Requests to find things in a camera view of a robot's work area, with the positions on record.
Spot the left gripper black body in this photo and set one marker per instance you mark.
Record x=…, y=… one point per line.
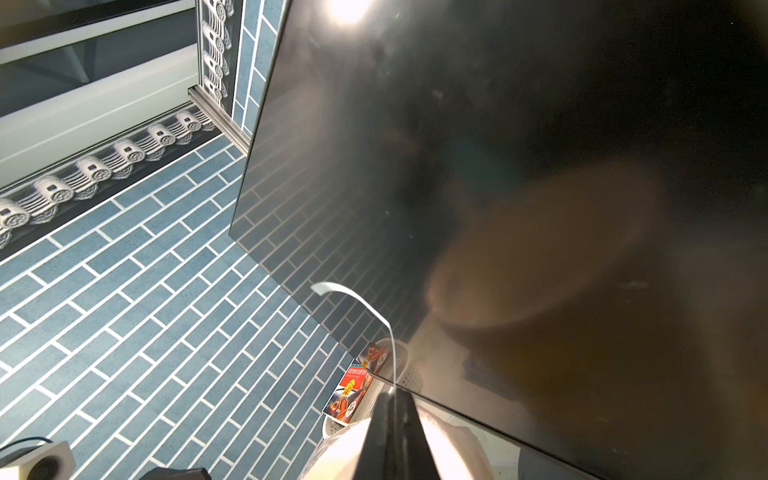
x=161, y=473

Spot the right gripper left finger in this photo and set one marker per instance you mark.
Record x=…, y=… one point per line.
x=377, y=458

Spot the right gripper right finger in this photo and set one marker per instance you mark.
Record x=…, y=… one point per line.
x=413, y=458

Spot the black computer monitor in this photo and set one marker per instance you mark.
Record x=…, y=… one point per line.
x=559, y=206

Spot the purple red science encyclopedia book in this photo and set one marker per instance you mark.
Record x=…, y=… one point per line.
x=347, y=396

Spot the LED light strip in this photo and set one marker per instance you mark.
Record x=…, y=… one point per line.
x=97, y=93

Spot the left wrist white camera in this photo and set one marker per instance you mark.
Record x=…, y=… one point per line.
x=47, y=461

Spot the left aluminium corner post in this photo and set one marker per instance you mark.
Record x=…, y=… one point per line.
x=220, y=119

